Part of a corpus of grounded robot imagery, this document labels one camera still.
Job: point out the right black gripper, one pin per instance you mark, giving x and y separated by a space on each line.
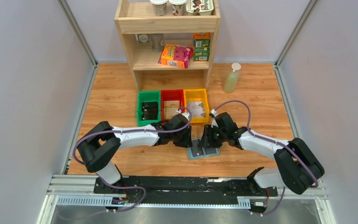
206 141

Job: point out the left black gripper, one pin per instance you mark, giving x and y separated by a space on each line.
187 142

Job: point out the black credit card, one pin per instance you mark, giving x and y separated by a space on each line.
212 151
196 151

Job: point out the grey-green card holder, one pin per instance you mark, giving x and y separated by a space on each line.
195 142

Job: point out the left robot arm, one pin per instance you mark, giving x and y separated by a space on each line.
99 145

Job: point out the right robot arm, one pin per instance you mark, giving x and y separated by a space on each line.
297 167

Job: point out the tan cards in red bin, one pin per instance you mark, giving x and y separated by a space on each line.
170 108

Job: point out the white card in yellow bin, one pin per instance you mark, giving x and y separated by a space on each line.
194 104

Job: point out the black cards in green bin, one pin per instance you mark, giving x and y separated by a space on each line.
149 110

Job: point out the red plastic bin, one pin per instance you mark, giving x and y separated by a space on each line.
171 95

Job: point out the yellow plastic bin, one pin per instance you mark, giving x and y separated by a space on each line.
198 95

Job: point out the green plastic bin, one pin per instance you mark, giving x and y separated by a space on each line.
147 96

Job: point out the green soap bottle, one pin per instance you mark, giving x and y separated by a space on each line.
232 78

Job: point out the orange pink snack box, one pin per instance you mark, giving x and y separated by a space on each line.
176 56

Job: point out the wooden shelf unit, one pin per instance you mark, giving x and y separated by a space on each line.
176 35

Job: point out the green orange carton box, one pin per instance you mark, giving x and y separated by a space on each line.
201 44

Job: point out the clear glass on shelf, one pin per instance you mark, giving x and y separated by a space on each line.
157 42

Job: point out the glass jar on shelf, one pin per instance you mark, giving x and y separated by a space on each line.
143 39

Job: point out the middle yogurt cup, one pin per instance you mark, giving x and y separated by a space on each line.
178 7

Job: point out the yogurt cup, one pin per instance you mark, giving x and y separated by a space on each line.
159 7
178 7

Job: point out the chocolate pudding pack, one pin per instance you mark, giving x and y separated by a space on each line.
199 7

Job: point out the left yogurt cup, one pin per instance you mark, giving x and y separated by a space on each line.
159 7

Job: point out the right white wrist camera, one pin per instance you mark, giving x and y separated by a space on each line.
213 114

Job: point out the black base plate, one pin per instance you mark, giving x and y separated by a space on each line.
195 190

